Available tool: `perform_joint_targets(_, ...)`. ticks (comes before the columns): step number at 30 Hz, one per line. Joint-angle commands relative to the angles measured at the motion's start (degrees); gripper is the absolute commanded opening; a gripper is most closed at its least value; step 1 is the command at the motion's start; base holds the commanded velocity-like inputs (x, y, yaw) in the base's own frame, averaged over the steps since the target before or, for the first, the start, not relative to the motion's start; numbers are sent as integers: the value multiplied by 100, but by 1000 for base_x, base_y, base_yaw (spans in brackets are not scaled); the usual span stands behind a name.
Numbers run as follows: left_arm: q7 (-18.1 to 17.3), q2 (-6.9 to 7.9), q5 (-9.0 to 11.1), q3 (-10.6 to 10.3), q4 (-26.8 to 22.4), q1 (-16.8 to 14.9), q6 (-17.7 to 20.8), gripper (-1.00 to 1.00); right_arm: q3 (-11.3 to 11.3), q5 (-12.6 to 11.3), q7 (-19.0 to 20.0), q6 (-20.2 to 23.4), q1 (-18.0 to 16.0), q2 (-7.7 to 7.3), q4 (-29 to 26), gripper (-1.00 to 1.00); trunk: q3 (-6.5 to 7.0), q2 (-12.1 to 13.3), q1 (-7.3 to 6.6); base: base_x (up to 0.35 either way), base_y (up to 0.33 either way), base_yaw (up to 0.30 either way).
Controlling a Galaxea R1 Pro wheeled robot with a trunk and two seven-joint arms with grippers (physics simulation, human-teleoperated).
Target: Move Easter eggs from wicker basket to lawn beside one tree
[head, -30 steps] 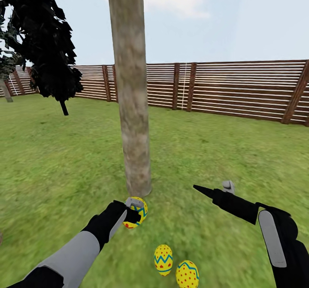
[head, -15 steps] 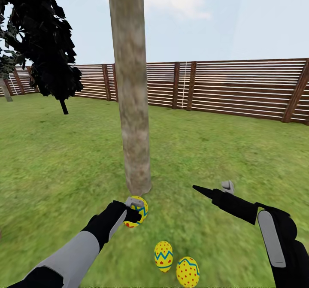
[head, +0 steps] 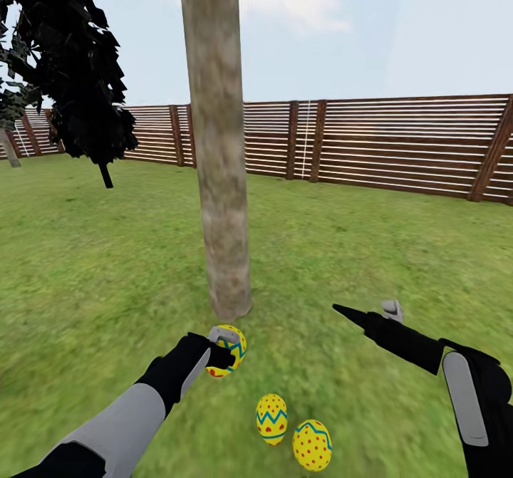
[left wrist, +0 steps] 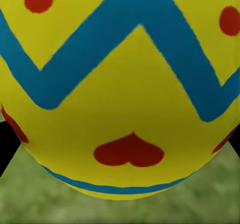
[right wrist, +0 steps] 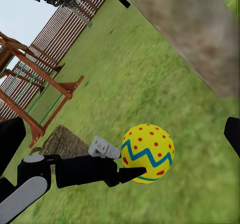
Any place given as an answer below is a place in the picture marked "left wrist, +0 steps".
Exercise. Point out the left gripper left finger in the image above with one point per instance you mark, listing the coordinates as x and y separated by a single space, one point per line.
9 143

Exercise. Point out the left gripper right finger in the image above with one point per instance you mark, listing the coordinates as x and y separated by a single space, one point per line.
234 140

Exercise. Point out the easter egg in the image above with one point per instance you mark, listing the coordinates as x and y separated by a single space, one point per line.
121 99

